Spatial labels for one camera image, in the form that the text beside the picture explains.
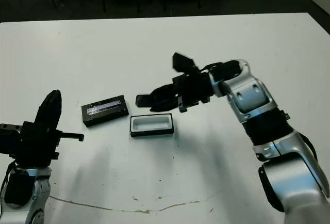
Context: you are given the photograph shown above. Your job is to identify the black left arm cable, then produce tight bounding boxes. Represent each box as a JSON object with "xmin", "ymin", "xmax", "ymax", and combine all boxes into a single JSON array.
[{"xmin": 0, "ymin": 162, "xmax": 17, "ymax": 209}]

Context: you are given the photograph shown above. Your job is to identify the black camera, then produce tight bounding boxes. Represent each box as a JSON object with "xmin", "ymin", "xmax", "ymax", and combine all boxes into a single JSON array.
[{"xmin": 135, "ymin": 93, "xmax": 158, "ymax": 108}]

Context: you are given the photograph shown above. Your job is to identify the black box base white inset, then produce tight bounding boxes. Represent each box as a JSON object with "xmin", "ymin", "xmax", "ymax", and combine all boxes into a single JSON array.
[{"xmin": 128, "ymin": 113, "xmax": 174, "ymax": 139}]

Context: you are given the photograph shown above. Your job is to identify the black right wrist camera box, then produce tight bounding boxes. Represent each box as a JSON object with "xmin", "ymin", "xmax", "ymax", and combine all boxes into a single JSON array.
[{"xmin": 171, "ymin": 52, "xmax": 197, "ymax": 76}]

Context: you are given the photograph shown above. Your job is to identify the black box lid silver print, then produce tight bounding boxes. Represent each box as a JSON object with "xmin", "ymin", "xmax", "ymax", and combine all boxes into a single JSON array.
[{"xmin": 81, "ymin": 94, "xmax": 129, "ymax": 129}]

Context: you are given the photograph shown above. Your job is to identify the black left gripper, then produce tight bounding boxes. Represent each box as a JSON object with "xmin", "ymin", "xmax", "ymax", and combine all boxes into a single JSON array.
[{"xmin": 0, "ymin": 89, "xmax": 85, "ymax": 168}]

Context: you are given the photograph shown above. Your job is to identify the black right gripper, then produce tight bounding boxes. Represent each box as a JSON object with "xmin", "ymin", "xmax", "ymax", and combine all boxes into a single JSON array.
[{"xmin": 148, "ymin": 70, "xmax": 211, "ymax": 114}]

